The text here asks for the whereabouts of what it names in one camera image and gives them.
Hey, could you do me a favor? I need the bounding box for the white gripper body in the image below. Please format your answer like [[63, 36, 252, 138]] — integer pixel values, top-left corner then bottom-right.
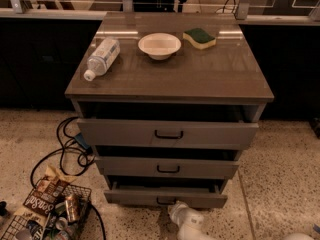
[[168, 201, 214, 240]]

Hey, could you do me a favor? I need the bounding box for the grey bottom drawer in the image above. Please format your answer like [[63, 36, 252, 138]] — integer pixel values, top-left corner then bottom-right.
[[104, 182, 228, 209]]

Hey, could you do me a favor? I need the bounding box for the grey drawer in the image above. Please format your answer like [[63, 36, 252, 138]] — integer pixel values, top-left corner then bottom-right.
[[77, 119, 258, 150], [96, 157, 239, 179], [104, 182, 228, 209]]

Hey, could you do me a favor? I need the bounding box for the grey middle drawer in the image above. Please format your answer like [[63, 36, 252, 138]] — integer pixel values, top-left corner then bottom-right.
[[96, 157, 239, 179]]

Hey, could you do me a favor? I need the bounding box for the grey drawer cabinet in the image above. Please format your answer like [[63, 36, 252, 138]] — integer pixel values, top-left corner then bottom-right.
[[66, 13, 273, 193]]

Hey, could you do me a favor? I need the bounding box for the grey top drawer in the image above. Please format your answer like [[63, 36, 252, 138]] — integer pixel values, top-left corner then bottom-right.
[[77, 119, 258, 150]]

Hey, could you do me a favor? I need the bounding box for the copper drink can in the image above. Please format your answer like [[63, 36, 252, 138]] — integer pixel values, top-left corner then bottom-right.
[[65, 194, 80, 223]]

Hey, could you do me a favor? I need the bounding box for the blue plug box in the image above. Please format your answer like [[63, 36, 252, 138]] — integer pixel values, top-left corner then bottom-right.
[[74, 133, 92, 153]]

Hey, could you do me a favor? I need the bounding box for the brown snack bag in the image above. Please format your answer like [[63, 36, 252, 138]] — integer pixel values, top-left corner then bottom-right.
[[15, 165, 76, 221]]

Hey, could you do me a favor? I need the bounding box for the white bowl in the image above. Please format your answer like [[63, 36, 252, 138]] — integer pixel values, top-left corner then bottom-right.
[[138, 33, 181, 60]]

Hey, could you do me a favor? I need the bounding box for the green yellow sponge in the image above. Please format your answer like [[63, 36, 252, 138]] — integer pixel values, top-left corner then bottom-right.
[[183, 28, 216, 50]]

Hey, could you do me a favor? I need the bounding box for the small dark floor object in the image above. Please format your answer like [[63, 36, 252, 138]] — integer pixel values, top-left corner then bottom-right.
[[0, 201, 9, 217]]

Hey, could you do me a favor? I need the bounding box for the clear plastic water bottle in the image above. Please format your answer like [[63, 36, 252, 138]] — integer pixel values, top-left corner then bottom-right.
[[83, 37, 120, 81]]

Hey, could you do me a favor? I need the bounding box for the black wire basket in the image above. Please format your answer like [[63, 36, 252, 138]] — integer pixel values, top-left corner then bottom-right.
[[1, 185, 91, 240]]

